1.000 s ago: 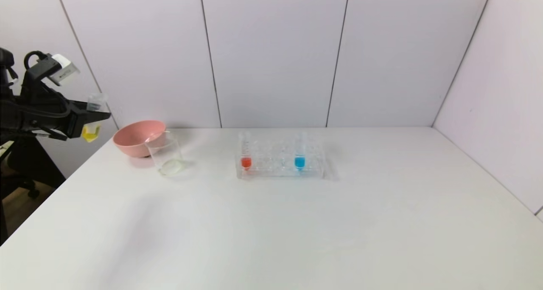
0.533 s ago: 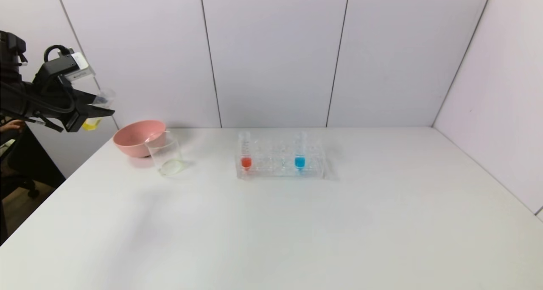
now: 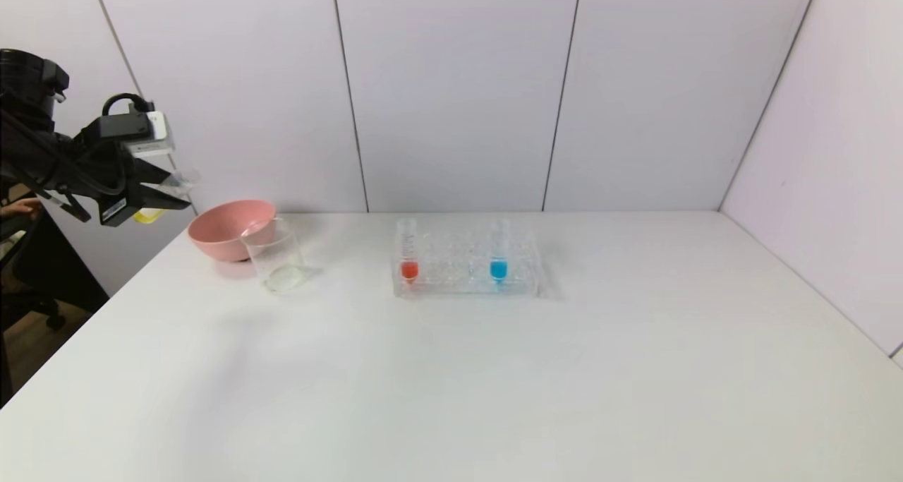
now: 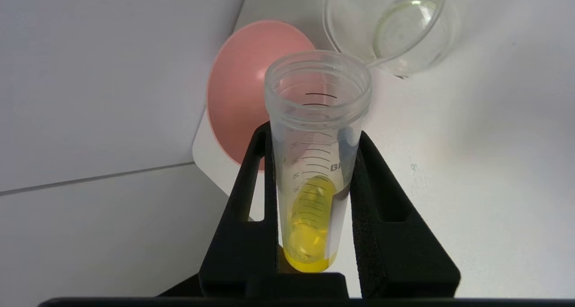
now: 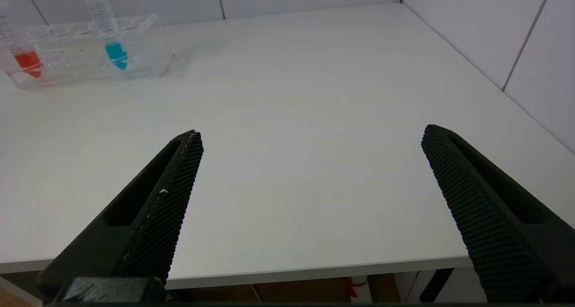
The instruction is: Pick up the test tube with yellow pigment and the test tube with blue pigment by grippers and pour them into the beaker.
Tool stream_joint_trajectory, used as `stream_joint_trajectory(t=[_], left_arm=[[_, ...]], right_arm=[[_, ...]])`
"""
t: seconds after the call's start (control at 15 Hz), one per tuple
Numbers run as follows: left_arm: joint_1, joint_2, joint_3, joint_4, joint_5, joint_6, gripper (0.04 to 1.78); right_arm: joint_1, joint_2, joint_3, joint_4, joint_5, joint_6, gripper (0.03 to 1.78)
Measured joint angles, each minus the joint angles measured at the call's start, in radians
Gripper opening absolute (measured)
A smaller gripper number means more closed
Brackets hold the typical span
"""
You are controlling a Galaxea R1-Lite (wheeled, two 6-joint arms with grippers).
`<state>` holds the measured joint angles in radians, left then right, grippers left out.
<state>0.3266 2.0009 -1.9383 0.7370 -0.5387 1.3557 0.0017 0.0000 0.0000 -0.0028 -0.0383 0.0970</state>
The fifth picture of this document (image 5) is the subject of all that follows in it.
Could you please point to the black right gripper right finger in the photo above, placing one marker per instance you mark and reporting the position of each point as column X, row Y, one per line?
column 494, row 217

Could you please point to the clear acrylic test tube rack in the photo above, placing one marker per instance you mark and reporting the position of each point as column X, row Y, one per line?
column 76, row 60

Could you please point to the black table leg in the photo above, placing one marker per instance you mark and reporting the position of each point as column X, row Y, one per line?
column 435, row 284

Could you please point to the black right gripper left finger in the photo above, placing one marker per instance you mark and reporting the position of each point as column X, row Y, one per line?
column 152, row 217

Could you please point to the blue pigment test tube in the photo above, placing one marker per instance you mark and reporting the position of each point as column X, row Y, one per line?
column 116, row 51

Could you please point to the red pigment test tube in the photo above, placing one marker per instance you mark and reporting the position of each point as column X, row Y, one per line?
column 28, row 62

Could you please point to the small red white object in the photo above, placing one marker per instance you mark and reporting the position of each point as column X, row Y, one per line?
column 356, row 286

